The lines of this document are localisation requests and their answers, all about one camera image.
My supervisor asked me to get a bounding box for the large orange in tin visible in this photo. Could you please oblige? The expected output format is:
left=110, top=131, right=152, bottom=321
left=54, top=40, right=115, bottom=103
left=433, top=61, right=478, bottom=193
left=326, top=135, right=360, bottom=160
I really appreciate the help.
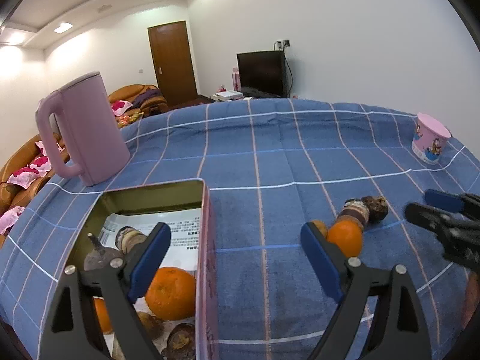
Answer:
left=145, top=267, right=196, bottom=321

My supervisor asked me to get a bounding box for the yellow-green kiwi in tin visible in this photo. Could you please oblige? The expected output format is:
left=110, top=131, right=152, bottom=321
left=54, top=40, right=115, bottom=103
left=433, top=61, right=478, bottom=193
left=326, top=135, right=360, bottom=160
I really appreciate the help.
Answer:
left=137, top=311, right=164, bottom=341

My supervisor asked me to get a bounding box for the pink electric kettle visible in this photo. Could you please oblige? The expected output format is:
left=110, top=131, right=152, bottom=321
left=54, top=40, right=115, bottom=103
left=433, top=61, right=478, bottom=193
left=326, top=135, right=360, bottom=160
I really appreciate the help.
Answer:
left=35, top=72, right=130, bottom=186

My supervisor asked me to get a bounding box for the brown leather armchair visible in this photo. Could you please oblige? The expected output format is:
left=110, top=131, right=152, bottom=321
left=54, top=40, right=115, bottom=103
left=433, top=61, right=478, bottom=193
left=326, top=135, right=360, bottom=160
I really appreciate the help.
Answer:
left=107, top=85, right=169, bottom=119

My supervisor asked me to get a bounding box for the pink cartoon mug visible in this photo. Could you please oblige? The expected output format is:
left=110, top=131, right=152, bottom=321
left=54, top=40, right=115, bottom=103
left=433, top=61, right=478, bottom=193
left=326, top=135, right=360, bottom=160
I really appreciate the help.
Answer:
left=412, top=113, right=452, bottom=165

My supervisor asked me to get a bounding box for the brown leather sofa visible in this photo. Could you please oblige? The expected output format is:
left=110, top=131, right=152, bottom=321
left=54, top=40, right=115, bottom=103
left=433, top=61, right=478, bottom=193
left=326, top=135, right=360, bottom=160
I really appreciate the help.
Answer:
left=1, top=135, right=55, bottom=245

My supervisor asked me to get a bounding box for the blue checked tablecloth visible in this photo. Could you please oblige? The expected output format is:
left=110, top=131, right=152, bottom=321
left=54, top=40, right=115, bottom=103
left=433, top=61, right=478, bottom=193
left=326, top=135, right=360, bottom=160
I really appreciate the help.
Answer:
left=1, top=100, right=479, bottom=359

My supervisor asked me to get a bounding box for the brown wooden door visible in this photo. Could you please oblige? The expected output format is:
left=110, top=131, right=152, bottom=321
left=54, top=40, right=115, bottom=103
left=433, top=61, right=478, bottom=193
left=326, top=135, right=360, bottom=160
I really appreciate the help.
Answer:
left=148, top=20, right=198, bottom=108

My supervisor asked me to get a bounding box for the cut purple yam piece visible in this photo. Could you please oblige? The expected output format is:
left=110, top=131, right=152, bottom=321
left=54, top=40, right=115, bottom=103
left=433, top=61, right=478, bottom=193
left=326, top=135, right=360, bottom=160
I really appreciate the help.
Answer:
left=336, top=198, right=369, bottom=230

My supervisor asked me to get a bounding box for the purple mangosteen in tin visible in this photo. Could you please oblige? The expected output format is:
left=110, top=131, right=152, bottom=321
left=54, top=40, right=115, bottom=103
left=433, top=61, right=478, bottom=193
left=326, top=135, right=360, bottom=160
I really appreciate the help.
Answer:
left=84, top=232, right=123, bottom=271

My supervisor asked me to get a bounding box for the black television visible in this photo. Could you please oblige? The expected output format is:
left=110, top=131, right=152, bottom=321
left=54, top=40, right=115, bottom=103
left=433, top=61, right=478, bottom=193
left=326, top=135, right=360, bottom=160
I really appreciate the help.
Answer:
left=237, top=50, right=288, bottom=98

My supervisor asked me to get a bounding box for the right hand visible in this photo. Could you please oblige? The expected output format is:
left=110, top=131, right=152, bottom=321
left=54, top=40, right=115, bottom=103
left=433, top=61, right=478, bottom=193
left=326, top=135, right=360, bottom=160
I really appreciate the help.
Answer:
left=461, top=272, right=480, bottom=329

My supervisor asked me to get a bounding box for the white printed paper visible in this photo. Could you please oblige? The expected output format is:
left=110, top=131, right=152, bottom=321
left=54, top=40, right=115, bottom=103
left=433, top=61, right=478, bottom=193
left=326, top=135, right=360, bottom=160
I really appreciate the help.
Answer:
left=98, top=208, right=201, bottom=272

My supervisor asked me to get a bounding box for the dark passion fruit in tin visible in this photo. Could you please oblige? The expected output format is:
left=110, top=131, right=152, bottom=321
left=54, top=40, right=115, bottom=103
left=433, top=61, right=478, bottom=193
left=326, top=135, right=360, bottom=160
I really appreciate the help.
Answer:
left=161, top=322, right=196, bottom=360

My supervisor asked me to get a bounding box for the pink metal tin box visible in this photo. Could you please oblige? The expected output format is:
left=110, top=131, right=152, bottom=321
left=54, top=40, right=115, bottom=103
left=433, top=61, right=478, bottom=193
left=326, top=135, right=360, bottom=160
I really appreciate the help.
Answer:
left=63, top=179, right=221, bottom=360

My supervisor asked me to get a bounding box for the pink floral cushion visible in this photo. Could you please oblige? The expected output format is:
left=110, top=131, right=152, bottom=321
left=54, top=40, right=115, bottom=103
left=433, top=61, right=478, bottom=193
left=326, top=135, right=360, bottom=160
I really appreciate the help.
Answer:
left=7, top=156, right=52, bottom=189

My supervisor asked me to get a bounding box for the small orange in tin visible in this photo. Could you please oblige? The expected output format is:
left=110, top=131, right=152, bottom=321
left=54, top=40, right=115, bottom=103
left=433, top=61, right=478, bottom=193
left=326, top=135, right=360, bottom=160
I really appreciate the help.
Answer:
left=94, top=297, right=113, bottom=335

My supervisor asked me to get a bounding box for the yam slice in tin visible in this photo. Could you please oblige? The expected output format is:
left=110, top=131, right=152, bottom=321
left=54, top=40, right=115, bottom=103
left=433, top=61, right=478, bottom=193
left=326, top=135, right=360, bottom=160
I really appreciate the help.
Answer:
left=115, top=226, right=147, bottom=254

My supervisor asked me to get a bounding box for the low TV stand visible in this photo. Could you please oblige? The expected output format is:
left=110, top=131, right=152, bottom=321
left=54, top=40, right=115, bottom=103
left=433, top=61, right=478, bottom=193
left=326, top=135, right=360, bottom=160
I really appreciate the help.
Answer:
left=211, top=90, right=253, bottom=102

